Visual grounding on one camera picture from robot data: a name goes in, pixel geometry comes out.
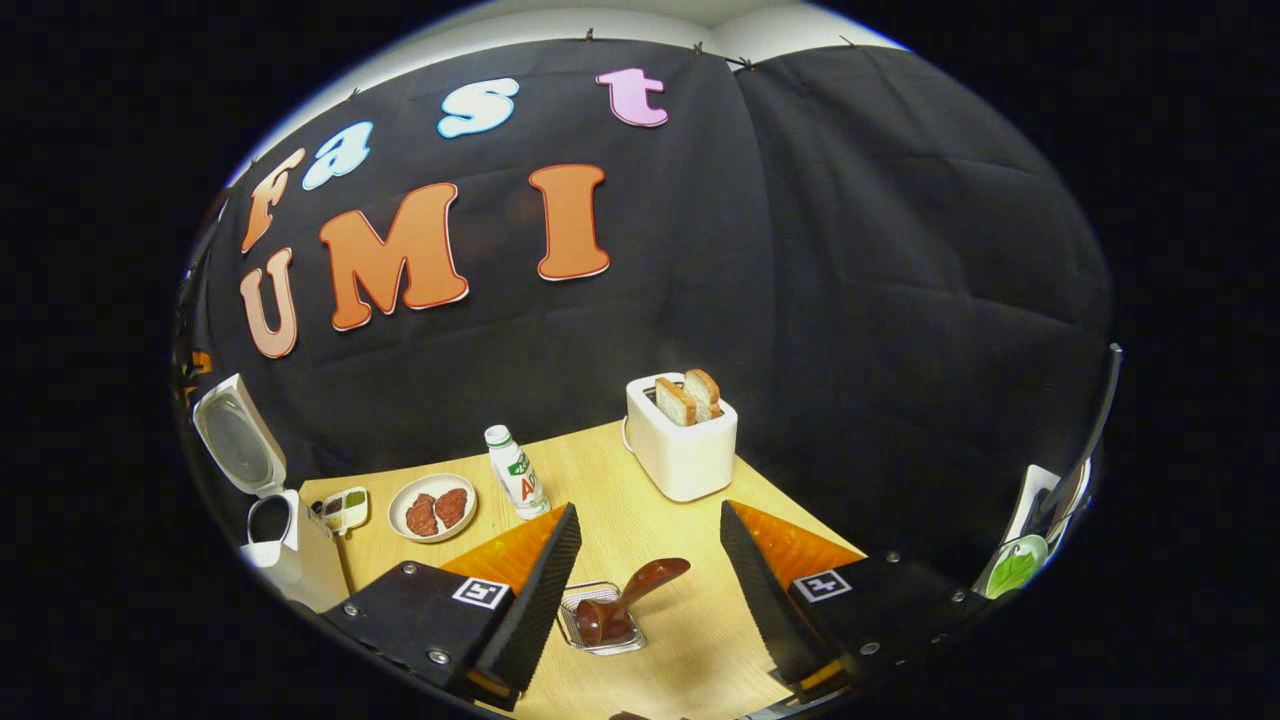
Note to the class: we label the white plate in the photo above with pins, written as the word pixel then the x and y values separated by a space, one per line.
pixel 400 502

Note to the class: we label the red meat piece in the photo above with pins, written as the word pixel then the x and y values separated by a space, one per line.
pixel 452 507
pixel 422 516

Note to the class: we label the dark wooden spoon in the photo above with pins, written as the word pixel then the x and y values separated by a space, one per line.
pixel 640 585

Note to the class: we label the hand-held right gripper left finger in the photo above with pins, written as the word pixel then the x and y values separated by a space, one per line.
pixel 535 610

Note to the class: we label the white toaster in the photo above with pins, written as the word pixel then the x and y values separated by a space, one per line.
pixel 680 460

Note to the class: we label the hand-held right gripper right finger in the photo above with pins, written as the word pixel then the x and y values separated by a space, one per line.
pixel 770 610

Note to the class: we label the green round object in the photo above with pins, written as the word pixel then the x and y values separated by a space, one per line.
pixel 1015 567

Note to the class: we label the white rice cooker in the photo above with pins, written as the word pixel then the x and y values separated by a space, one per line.
pixel 310 570

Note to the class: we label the white green-label bottle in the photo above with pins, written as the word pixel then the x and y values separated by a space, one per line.
pixel 515 475

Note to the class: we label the white condiment dish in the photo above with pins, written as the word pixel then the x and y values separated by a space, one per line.
pixel 345 512

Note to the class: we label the toasted bread slice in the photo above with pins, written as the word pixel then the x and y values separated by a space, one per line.
pixel 705 392
pixel 675 402

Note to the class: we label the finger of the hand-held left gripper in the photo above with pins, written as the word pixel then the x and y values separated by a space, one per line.
pixel 197 365

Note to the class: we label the white board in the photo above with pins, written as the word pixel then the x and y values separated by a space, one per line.
pixel 1030 500

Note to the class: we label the black backdrop cloth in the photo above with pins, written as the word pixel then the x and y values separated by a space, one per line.
pixel 850 300

